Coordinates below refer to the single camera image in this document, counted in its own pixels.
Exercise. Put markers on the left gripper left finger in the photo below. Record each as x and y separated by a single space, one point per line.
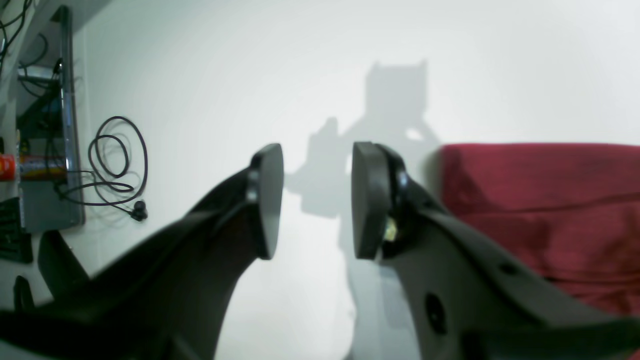
167 297

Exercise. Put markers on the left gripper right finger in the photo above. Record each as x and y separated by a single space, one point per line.
468 297

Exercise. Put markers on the red long-sleeve T-shirt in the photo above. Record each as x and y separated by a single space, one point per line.
569 211

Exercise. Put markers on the grey shelf with items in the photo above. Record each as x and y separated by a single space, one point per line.
40 155

